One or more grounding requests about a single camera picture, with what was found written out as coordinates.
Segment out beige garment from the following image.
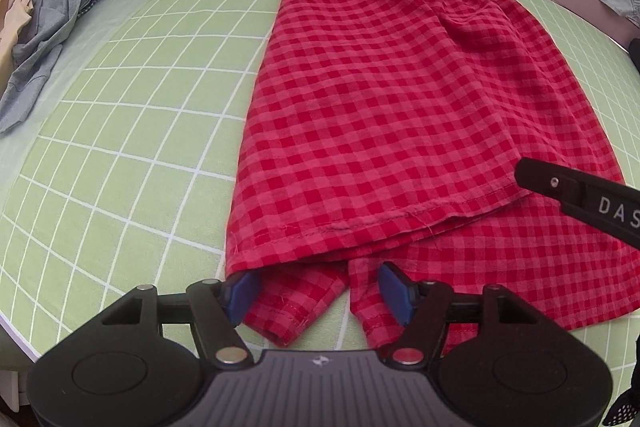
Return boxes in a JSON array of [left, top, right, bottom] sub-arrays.
[[0, 0, 34, 93]]

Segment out red checkered shorts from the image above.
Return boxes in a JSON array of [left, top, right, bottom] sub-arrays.
[[226, 0, 639, 347]]

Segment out green grid mat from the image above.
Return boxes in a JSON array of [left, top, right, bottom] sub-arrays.
[[0, 0, 640, 403]]

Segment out grey t-shirt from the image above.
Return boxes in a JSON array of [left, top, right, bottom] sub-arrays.
[[1, 0, 96, 133]]

